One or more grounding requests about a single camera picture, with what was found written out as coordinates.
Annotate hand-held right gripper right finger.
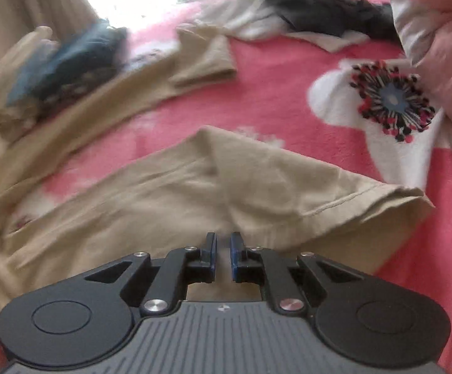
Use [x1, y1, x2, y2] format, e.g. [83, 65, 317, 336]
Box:
[230, 232, 367, 316]

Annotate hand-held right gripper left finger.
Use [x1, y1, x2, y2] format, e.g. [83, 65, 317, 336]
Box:
[84, 233, 218, 317]

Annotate beige pants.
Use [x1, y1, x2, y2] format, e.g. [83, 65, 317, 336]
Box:
[0, 23, 436, 316]

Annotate stack of dark folded clothes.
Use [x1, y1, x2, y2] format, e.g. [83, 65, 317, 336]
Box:
[35, 70, 127, 122]
[6, 19, 129, 106]

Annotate cream folded clothes pile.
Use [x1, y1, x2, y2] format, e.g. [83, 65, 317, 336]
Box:
[0, 25, 60, 135]

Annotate pink floral blanket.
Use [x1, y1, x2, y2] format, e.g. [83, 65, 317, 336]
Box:
[0, 0, 452, 374]

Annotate light grey garment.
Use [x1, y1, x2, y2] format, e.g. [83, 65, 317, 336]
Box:
[194, 0, 372, 53]

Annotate black garment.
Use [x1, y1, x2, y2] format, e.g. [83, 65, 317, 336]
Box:
[261, 0, 403, 44]

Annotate pink quilt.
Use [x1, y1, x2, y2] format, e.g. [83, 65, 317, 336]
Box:
[385, 0, 452, 149]

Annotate beige curtain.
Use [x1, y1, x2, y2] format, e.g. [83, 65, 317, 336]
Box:
[0, 0, 99, 43]

